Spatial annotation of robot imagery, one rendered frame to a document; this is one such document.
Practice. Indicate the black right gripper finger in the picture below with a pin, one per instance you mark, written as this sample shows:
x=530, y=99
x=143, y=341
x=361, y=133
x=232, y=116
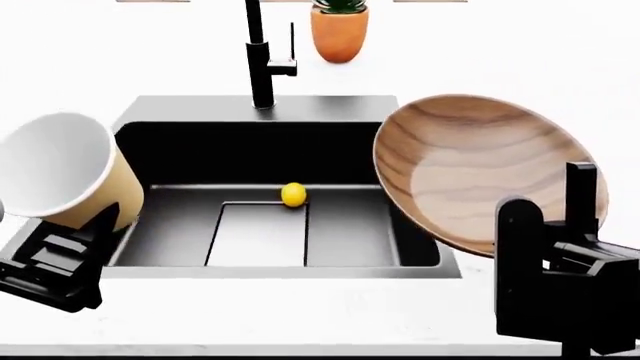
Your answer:
x=519, y=262
x=582, y=198

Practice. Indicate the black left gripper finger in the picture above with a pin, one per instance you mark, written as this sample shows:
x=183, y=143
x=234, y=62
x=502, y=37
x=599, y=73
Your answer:
x=106, y=223

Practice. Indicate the black tall kitchen faucet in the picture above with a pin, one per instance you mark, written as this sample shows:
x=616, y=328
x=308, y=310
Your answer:
x=261, y=67

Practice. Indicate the green potted plant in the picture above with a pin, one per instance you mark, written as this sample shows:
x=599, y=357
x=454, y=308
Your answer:
x=340, y=4

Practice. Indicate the wooden grain bowl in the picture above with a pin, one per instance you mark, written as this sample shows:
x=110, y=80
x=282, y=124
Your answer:
x=480, y=161

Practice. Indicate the yellow lemon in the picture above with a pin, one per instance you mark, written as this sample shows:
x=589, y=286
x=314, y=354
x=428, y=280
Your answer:
x=293, y=194

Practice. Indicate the black rectangular kitchen sink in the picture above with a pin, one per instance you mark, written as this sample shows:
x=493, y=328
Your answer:
x=180, y=157

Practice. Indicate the orange ceramic plant pot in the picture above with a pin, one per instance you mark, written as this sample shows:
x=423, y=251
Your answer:
x=339, y=35

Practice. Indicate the tan paper cup white inside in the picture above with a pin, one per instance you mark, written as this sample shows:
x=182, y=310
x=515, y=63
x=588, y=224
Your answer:
x=55, y=165

